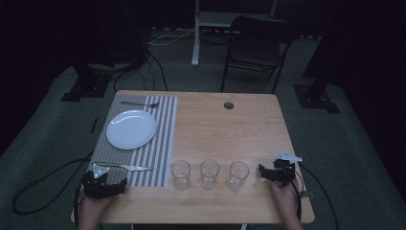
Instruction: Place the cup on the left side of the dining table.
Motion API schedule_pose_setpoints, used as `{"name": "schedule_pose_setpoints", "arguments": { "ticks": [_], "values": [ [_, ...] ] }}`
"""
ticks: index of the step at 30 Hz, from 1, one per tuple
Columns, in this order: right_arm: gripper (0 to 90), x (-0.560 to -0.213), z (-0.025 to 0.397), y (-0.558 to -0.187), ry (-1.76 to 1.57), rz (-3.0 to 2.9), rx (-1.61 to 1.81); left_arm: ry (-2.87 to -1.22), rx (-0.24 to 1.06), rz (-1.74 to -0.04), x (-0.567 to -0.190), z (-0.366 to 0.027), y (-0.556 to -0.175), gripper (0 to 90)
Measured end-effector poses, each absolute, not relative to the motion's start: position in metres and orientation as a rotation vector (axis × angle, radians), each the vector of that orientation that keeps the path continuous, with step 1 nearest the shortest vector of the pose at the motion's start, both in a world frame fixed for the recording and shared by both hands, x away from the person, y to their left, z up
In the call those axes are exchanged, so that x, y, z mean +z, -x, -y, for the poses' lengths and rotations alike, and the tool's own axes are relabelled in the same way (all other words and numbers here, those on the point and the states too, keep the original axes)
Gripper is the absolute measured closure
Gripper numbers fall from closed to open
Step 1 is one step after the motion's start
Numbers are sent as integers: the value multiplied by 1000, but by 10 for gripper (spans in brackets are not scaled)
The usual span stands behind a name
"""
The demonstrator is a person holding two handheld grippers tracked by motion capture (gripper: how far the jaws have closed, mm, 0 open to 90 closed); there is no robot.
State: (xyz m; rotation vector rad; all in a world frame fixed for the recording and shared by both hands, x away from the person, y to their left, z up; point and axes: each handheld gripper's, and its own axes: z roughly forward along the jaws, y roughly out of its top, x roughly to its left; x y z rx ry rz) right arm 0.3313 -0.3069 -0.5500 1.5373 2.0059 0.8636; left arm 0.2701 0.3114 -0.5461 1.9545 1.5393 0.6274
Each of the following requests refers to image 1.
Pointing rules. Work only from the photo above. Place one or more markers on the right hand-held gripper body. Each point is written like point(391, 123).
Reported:
point(284, 169)

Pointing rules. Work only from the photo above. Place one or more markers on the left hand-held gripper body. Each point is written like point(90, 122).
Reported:
point(95, 187)

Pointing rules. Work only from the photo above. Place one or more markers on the person's left hand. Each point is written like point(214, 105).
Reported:
point(92, 206)

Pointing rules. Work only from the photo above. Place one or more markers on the person's right hand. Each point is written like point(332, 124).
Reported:
point(285, 199)

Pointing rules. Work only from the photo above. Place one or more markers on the clear drinking glass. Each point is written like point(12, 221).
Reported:
point(209, 174)
point(180, 174)
point(237, 175)

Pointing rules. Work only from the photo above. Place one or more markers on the grey striped placemat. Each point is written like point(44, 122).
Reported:
point(150, 140)

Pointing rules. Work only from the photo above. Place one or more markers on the white round plate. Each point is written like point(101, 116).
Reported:
point(131, 129)

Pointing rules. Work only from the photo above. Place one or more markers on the small black floor strip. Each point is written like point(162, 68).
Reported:
point(94, 125)

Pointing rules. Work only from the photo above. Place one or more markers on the black stand base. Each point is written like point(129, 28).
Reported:
point(314, 96)
point(86, 86)

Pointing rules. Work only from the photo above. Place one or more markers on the black folding chair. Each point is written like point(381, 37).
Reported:
point(255, 48)

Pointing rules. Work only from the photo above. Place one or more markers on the white desk frame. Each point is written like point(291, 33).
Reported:
point(196, 38)

